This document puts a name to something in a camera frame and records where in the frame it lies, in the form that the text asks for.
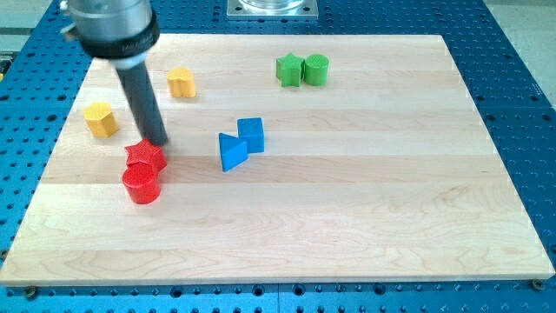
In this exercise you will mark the green cylinder block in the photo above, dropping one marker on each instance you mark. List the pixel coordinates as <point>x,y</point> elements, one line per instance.
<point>316,70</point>

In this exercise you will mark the yellow heart block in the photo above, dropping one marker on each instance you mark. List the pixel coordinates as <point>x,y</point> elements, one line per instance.
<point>181,82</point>

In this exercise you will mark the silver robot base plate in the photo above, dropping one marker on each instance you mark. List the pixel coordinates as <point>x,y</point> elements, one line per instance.
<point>271,9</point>

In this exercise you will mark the blue cube block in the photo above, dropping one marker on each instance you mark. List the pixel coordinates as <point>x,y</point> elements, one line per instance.
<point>251,130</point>

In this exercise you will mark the red cylinder block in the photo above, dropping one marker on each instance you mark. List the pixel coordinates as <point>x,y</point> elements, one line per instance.
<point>141,182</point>

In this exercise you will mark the yellow hexagon block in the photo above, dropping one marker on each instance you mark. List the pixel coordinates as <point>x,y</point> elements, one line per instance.
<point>100,120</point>

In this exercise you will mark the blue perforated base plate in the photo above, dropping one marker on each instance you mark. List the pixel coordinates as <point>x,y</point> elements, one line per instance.
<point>488,43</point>

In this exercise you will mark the light wooden board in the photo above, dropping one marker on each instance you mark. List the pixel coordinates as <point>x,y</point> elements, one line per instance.
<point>385,173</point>

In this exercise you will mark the red star block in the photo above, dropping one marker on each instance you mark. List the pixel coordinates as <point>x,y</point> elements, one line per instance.
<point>147,153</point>

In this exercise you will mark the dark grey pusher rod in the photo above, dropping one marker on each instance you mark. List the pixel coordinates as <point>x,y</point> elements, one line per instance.
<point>142,102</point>

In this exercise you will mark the green star block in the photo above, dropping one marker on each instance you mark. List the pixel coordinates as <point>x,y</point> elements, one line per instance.
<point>290,70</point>

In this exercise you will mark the blue triangle block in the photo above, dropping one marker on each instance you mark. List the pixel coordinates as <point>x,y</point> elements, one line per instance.
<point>233,151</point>

